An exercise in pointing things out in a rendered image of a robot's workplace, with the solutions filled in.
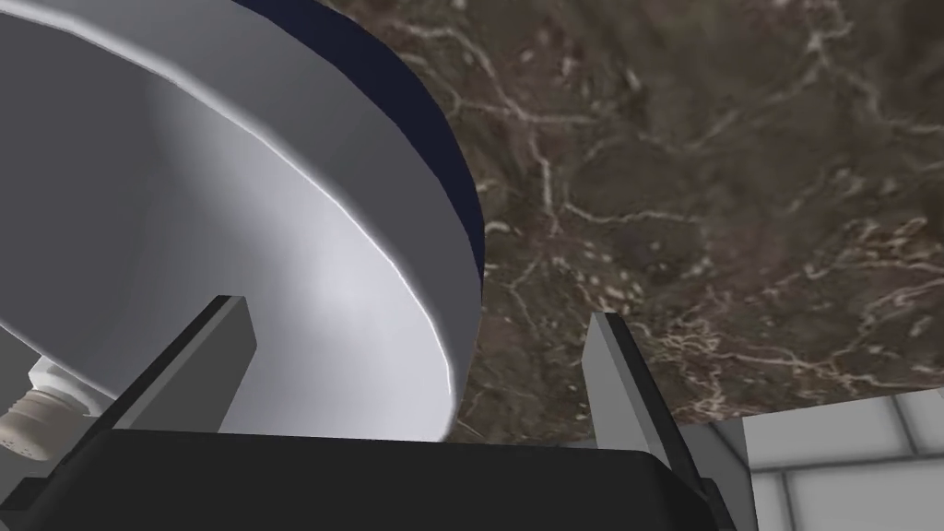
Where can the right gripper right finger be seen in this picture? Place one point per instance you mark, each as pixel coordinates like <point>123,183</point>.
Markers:
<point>619,398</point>

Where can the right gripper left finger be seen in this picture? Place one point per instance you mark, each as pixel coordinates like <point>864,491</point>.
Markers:
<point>188,376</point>

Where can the white ribbed cylinder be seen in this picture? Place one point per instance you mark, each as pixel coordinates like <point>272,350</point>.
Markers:
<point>43,414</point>

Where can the white bowl with navy outside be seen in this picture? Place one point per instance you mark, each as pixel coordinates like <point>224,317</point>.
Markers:
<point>221,184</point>

